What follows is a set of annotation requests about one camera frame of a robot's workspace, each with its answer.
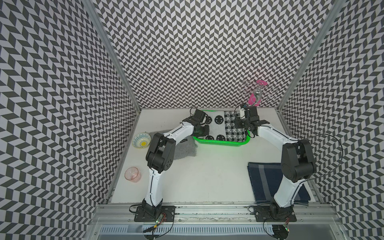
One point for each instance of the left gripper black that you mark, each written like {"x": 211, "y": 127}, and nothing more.
{"x": 206, "y": 131}

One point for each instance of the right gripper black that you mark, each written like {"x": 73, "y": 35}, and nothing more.
{"x": 237, "y": 122}

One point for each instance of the plain grey scarf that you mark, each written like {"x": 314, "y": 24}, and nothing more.
{"x": 186, "y": 148}

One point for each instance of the smiley houndstooth knit scarf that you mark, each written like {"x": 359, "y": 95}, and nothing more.
{"x": 222, "y": 127}

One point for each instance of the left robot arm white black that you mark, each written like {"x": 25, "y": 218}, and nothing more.
{"x": 161, "y": 154}

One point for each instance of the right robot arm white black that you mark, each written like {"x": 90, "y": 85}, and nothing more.
{"x": 297, "y": 162}

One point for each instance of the green plastic basket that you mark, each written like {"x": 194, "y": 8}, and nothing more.
{"x": 221, "y": 143}

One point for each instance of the navy striped folded scarf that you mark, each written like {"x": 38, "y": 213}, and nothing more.
{"x": 265, "y": 180}

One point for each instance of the patterned ceramic bowl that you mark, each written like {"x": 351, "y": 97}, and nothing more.
{"x": 141, "y": 140}

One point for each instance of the pink transparent cup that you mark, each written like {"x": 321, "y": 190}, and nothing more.
{"x": 133, "y": 174}

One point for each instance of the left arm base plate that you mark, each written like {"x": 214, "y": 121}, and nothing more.
{"x": 148, "y": 214}

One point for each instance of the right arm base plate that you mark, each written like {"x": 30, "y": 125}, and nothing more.
{"x": 264, "y": 213}

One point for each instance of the aluminium front rail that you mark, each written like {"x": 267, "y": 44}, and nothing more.
{"x": 215, "y": 221}

